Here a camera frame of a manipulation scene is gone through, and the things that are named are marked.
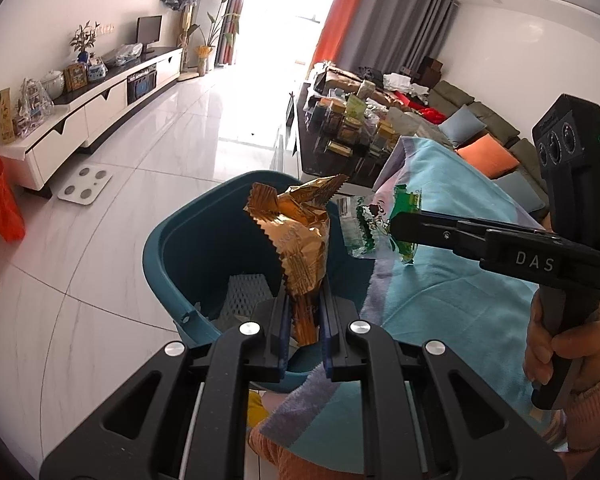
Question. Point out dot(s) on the dark patterned curtain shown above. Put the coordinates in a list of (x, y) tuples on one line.
[(232, 10)]

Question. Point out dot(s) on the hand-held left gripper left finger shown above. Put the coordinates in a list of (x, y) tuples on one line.
[(283, 345)]

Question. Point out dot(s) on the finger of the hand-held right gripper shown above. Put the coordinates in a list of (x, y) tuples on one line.
[(430, 230)]

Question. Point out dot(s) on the white ceramic jar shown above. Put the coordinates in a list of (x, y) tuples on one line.
[(53, 84)]

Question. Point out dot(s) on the white body scale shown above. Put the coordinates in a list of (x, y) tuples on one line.
[(85, 186)]

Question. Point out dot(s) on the group of food jars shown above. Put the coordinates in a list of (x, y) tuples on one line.
[(350, 125)]

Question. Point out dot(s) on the clear plastic bag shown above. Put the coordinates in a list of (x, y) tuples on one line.
[(122, 54)]

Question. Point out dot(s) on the clear green printed wrapper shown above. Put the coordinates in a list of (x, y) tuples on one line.
[(370, 225)]

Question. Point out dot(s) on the orange plastic bag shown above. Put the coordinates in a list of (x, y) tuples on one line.
[(0, 200)]

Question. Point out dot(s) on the dark coffee table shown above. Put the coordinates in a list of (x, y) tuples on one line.
[(320, 160)]

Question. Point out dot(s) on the blue white porcelain jar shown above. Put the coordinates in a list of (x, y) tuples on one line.
[(96, 70)]

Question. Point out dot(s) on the brown box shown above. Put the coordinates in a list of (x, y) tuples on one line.
[(431, 71)]

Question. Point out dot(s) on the white foam fruit net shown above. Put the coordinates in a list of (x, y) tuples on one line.
[(245, 295)]

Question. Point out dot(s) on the beige printed box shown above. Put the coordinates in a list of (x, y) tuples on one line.
[(5, 117)]

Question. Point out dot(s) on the blue-grey cushion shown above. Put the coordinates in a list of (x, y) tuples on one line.
[(522, 192), (462, 127)]

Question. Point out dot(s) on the tall potted floor plant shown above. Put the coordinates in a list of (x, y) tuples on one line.
[(215, 35)]

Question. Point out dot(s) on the white TV cabinet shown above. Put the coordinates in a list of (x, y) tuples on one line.
[(105, 105)]

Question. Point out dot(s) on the grey curtain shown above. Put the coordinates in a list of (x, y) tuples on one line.
[(405, 25)]

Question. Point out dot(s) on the gold foil wrapper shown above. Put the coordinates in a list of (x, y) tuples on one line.
[(300, 240)]

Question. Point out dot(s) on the clear plastic gift package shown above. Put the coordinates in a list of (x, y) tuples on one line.
[(32, 107)]

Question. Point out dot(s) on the green sofa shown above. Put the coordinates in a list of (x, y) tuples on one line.
[(500, 125)]

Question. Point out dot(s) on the framed picture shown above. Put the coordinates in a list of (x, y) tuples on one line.
[(75, 77)]

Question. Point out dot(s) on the person's right hand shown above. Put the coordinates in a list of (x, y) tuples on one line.
[(540, 355)]

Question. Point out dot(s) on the orange curtain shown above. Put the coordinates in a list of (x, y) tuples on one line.
[(340, 10)]

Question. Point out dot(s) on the teal blanket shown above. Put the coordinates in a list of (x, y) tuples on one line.
[(455, 310)]

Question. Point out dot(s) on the blue vase with dried plant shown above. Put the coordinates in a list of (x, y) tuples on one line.
[(84, 42)]

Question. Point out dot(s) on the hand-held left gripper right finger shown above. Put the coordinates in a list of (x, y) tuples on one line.
[(326, 355)]

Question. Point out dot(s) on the teal plastic bin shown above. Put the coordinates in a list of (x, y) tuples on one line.
[(180, 250)]

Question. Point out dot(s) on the pile of clothes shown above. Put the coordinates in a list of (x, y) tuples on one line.
[(395, 85)]

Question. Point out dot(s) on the black monitor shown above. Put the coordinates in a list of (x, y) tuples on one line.
[(149, 30)]

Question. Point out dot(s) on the orange cushion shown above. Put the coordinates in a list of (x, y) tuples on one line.
[(487, 157)]

